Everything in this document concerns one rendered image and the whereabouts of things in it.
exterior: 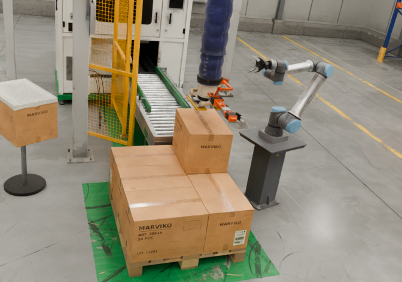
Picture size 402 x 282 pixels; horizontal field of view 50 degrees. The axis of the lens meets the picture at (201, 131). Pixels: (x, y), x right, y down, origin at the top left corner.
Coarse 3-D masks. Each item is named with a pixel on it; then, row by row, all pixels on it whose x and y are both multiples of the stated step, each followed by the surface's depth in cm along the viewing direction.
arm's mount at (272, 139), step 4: (260, 132) 432; (264, 132) 430; (260, 136) 433; (264, 136) 428; (268, 136) 424; (284, 136) 428; (288, 136) 431; (268, 140) 425; (272, 140) 420; (276, 140) 422; (280, 140) 426; (284, 140) 430
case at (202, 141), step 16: (176, 112) 420; (192, 112) 418; (208, 112) 424; (176, 128) 420; (192, 128) 383; (208, 128) 388; (224, 128) 392; (176, 144) 420; (192, 144) 376; (208, 144) 380; (224, 144) 385; (192, 160) 383; (208, 160) 388; (224, 160) 392
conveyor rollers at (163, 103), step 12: (144, 84) 596; (156, 84) 602; (156, 96) 559; (168, 96) 565; (144, 108) 521; (156, 108) 526; (168, 108) 531; (156, 120) 493; (168, 120) 498; (156, 132) 459; (168, 132) 464
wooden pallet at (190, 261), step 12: (120, 228) 380; (120, 240) 374; (216, 252) 360; (228, 252) 361; (240, 252) 366; (132, 264) 333; (144, 264) 337; (180, 264) 354; (192, 264) 354; (132, 276) 338
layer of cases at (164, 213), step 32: (128, 160) 397; (160, 160) 404; (128, 192) 349; (160, 192) 355; (192, 192) 361; (224, 192) 368; (128, 224) 338; (160, 224) 325; (192, 224) 335; (224, 224) 346; (160, 256) 339
